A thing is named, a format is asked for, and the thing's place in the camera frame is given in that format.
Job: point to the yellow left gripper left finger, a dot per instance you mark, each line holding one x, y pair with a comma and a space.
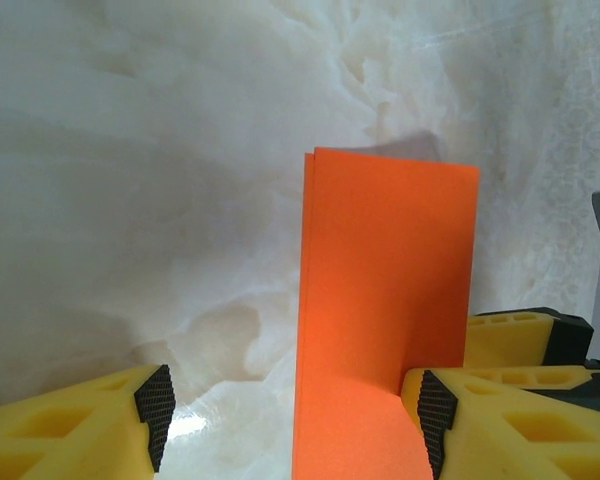
55, 435

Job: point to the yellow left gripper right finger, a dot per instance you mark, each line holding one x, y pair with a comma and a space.
505, 440

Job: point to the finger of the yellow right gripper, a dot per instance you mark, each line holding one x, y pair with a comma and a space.
505, 345
530, 379

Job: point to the orange paper sheet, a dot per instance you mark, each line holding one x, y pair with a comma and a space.
380, 275

